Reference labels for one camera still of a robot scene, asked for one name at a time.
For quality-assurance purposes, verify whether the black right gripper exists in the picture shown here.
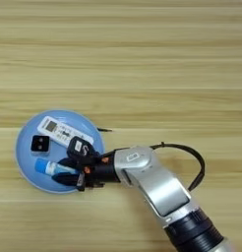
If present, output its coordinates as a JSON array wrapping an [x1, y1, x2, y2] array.
[[51, 150, 122, 192]]

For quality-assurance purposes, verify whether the blue glue stick tube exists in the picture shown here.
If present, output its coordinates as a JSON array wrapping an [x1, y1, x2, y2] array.
[[34, 157, 80, 176]]

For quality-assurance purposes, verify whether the small black square cube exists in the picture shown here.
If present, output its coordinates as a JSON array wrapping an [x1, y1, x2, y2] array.
[[30, 134, 51, 156]]

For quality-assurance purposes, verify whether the white remote control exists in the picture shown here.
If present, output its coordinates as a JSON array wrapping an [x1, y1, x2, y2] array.
[[36, 115, 94, 149]]

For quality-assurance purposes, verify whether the black box with white label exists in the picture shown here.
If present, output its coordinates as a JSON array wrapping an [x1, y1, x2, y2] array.
[[67, 136, 101, 163]]

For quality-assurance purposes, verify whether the round blue plate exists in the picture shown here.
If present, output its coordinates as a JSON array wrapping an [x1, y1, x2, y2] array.
[[14, 109, 106, 195]]

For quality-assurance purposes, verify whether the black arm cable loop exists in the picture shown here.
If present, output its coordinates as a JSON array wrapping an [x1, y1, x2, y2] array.
[[149, 142, 206, 192]]

